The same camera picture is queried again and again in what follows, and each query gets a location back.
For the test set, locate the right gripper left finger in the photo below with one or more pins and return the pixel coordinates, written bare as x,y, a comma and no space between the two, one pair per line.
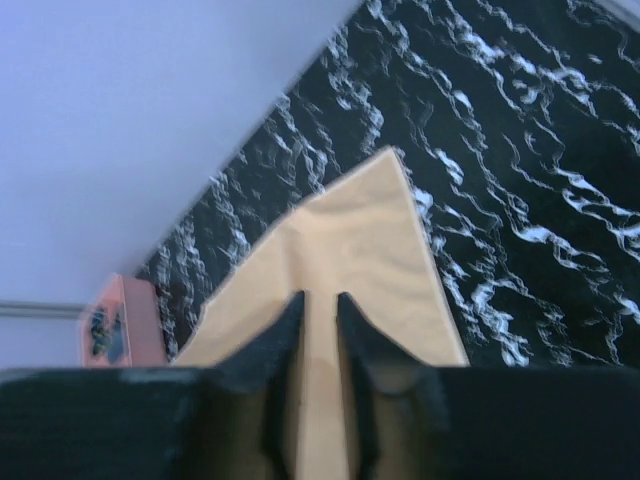
250,398

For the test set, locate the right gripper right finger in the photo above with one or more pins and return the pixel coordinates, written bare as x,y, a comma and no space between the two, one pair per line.
401,420

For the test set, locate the peach cloth napkin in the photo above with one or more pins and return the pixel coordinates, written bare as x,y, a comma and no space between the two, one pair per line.
362,236

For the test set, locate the pink divided organizer tray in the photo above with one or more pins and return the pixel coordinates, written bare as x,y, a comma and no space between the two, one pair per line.
135,300

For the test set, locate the black marble pattern mat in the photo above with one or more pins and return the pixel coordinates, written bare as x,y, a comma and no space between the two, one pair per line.
518,123

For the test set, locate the left rear aluminium post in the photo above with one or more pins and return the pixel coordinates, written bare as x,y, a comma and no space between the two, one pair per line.
40,310

